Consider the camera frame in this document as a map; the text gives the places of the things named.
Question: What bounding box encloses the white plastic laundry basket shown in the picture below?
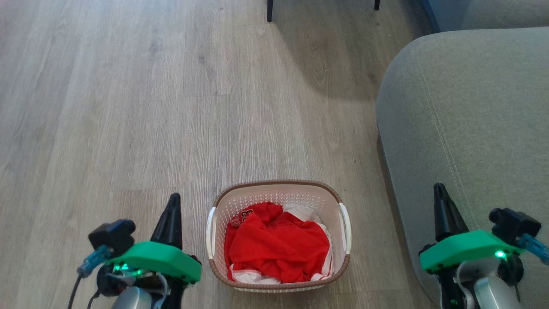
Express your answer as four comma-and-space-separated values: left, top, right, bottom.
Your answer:
206, 179, 352, 293

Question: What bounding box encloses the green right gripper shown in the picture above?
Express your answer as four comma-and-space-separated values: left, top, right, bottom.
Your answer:
419, 183, 525, 309

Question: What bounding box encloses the black cable blue plug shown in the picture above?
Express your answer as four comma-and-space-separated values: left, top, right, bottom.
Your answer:
518, 234, 549, 265
67, 245, 113, 309

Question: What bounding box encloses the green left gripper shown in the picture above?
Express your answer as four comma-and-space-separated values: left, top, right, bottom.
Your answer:
104, 193, 202, 309

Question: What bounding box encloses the beige grey fabric sofa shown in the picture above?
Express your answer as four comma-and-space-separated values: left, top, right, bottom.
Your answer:
376, 27, 549, 309

